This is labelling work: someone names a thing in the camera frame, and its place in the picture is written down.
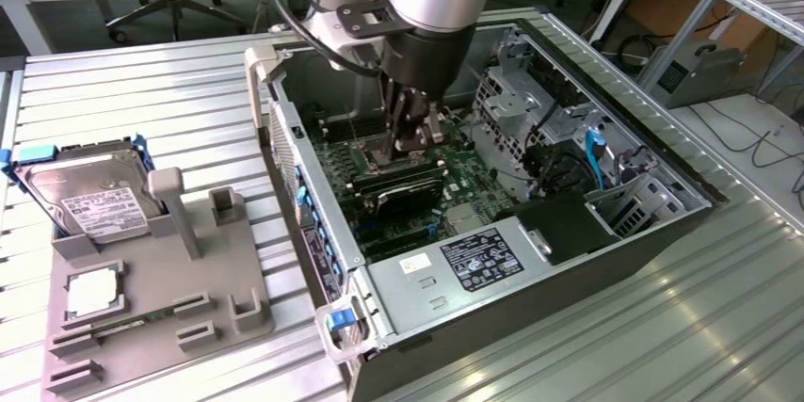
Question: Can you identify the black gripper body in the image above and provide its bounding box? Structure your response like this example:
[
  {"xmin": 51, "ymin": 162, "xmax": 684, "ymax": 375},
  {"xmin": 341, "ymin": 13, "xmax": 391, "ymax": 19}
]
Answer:
[{"xmin": 379, "ymin": 26, "xmax": 476, "ymax": 93}]

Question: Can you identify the graphics card with metal bracket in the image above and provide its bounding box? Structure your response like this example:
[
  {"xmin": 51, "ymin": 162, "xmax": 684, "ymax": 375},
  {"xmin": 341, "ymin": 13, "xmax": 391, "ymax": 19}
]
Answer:
[{"xmin": 360, "ymin": 175, "xmax": 445, "ymax": 222}]

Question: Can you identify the CPU socket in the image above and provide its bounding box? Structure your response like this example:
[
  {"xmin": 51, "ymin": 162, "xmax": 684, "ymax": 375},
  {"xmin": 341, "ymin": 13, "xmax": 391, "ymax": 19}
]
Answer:
[{"xmin": 360, "ymin": 139, "xmax": 396, "ymax": 172}]

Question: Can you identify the green RAM stick in slot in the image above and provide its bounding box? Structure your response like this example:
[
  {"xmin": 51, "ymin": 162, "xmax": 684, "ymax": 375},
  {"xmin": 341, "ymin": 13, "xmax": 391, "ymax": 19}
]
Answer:
[{"xmin": 352, "ymin": 164, "xmax": 443, "ymax": 194}]

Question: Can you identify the green motherboard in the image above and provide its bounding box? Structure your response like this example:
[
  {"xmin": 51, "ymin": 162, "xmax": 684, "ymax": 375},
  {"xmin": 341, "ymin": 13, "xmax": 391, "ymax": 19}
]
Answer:
[{"xmin": 311, "ymin": 105, "xmax": 527, "ymax": 265}]

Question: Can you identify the silver disk bay cage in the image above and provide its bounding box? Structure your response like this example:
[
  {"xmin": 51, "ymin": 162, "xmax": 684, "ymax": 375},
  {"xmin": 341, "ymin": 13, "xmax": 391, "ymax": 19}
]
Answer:
[{"xmin": 469, "ymin": 62, "xmax": 571, "ymax": 149}]

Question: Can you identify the silver chipset heat sink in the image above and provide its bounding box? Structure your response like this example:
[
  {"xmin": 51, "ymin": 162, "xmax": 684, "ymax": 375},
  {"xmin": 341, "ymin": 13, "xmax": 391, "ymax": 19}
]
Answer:
[{"xmin": 444, "ymin": 207, "xmax": 493, "ymax": 231}]

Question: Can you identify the silver power supply with label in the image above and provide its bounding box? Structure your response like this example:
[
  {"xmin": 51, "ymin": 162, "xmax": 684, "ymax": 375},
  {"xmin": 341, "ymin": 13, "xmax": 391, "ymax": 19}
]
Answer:
[{"xmin": 361, "ymin": 216, "xmax": 555, "ymax": 337}]

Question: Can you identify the black plastic air shroud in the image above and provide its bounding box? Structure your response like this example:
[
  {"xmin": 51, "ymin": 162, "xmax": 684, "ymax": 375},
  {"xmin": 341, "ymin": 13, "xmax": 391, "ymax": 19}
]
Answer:
[{"xmin": 495, "ymin": 192, "xmax": 620, "ymax": 265}]

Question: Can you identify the grey computer tower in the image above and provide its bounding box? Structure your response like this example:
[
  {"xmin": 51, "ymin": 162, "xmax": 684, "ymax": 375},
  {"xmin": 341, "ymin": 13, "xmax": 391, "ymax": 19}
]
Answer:
[{"xmin": 637, "ymin": 41, "xmax": 749, "ymax": 110}]

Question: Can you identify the open black PC case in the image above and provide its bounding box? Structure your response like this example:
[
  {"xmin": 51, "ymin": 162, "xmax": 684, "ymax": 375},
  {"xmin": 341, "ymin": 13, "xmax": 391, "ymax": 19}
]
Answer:
[{"xmin": 243, "ymin": 18, "xmax": 733, "ymax": 402}]

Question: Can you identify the grey parts rack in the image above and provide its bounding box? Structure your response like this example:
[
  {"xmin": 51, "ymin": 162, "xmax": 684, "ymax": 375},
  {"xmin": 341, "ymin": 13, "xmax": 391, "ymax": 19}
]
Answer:
[{"xmin": 40, "ymin": 169, "xmax": 277, "ymax": 401}]

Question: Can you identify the silver hard disk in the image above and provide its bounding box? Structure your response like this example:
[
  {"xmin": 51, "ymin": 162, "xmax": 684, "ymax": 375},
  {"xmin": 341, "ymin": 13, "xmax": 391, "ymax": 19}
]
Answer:
[{"xmin": 24, "ymin": 148, "xmax": 156, "ymax": 246}]

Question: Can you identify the blue disk caddy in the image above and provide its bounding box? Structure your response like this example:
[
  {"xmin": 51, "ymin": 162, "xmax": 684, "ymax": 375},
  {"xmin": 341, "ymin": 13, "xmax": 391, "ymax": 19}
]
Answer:
[{"xmin": 0, "ymin": 135, "xmax": 159, "ymax": 186}]

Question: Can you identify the silver CPU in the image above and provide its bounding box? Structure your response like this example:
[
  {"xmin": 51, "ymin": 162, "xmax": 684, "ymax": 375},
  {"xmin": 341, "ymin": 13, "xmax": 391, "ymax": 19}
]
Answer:
[{"xmin": 65, "ymin": 272, "xmax": 127, "ymax": 318}]

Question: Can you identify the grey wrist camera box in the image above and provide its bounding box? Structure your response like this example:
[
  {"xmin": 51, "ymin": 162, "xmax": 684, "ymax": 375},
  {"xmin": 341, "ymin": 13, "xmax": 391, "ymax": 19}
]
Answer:
[{"xmin": 311, "ymin": 1, "xmax": 404, "ymax": 65}]

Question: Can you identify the black power wire bundle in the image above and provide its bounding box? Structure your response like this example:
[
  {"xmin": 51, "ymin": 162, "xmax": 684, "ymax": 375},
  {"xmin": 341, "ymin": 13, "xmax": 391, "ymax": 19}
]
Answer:
[{"xmin": 524, "ymin": 140, "xmax": 597, "ymax": 199}]

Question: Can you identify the blue disk wire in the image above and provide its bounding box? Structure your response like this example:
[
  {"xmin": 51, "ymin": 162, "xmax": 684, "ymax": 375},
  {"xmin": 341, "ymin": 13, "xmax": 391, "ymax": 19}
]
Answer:
[{"xmin": 583, "ymin": 128, "xmax": 608, "ymax": 194}]

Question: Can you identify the coiled black cable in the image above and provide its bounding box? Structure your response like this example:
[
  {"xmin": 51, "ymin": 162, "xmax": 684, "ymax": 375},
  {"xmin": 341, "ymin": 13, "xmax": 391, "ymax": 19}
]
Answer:
[{"xmin": 617, "ymin": 33, "xmax": 655, "ymax": 70}]

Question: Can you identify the silver disk bay bracket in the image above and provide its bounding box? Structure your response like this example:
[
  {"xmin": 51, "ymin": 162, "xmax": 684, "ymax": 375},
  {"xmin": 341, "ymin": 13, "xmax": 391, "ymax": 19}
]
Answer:
[{"xmin": 587, "ymin": 170, "xmax": 715, "ymax": 238}]

